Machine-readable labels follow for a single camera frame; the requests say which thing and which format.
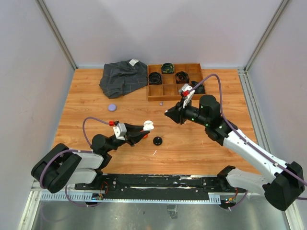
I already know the white earbud case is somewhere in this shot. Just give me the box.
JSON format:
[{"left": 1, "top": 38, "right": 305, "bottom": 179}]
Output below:
[{"left": 143, "top": 120, "right": 154, "bottom": 131}]

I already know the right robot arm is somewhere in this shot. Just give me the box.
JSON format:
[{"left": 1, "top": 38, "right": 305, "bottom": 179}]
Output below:
[{"left": 165, "top": 95, "right": 306, "bottom": 211}]

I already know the grey checked cloth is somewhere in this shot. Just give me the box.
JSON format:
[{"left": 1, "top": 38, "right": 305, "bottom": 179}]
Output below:
[{"left": 99, "top": 59, "right": 148, "bottom": 99}]

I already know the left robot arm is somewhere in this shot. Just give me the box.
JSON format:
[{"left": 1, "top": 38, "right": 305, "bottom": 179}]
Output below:
[{"left": 31, "top": 120, "right": 154, "bottom": 194}]

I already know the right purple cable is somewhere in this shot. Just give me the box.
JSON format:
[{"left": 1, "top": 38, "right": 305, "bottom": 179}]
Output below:
[{"left": 181, "top": 73, "right": 307, "bottom": 201}]

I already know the black earbud case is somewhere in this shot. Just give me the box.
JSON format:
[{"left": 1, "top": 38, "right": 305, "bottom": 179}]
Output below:
[{"left": 153, "top": 137, "right": 163, "bottom": 146}]

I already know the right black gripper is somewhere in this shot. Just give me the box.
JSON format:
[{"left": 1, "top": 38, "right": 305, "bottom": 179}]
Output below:
[{"left": 165, "top": 97, "right": 209, "bottom": 127}]

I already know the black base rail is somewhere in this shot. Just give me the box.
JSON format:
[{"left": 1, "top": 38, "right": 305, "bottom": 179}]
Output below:
[{"left": 74, "top": 172, "right": 239, "bottom": 201}]

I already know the wooden compartment tray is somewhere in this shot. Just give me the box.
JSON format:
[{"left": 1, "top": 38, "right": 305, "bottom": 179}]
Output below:
[{"left": 147, "top": 63, "right": 203, "bottom": 102}]

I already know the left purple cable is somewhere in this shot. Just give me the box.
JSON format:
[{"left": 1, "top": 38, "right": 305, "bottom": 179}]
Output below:
[{"left": 39, "top": 116, "right": 116, "bottom": 208}]

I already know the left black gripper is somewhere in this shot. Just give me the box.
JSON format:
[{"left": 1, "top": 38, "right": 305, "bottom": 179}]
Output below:
[{"left": 105, "top": 123, "right": 150, "bottom": 153}]

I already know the purple cable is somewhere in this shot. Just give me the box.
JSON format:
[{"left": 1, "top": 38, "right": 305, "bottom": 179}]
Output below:
[
  {"left": 181, "top": 73, "right": 307, "bottom": 201},
  {"left": 39, "top": 116, "right": 116, "bottom": 208}
]

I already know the black rolled belt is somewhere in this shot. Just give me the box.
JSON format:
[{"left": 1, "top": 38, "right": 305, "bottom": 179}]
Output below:
[{"left": 148, "top": 72, "right": 162, "bottom": 85}]

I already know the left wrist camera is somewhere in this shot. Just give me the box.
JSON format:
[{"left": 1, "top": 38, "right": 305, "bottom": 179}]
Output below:
[{"left": 113, "top": 123, "right": 127, "bottom": 140}]

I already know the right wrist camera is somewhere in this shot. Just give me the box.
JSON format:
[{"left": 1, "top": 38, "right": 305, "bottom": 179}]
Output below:
[{"left": 178, "top": 83, "right": 195, "bottom": 108}]

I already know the green patterned rolled tie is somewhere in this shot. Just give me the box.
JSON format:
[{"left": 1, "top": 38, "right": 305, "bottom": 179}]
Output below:
[{"left": 161, "top": 63, "right": 175, "bottom": 74}]

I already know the dark green rolled tie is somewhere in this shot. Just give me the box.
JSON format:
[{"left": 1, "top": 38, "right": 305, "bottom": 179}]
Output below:
[{"left": 190, "top": 80, "right": 205, "bottom": 94}]

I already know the brown rolled belt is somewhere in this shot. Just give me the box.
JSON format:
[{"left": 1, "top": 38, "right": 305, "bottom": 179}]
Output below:
[{"left": 176, "top": 71, "right": 189, "bottom": 84}]

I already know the purple earbud case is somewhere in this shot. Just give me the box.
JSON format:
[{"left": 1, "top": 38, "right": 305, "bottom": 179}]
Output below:
[{"left": 107, "top": 103, "right": 117, "bottom": 112}]

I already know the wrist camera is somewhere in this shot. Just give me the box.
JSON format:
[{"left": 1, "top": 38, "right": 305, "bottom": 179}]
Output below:
[
  {"left": 178, "top": 83, "right": 195, "bottom": 108},
  {"left": 113, "top": 123, "right": 127, "bottom": 140}
]

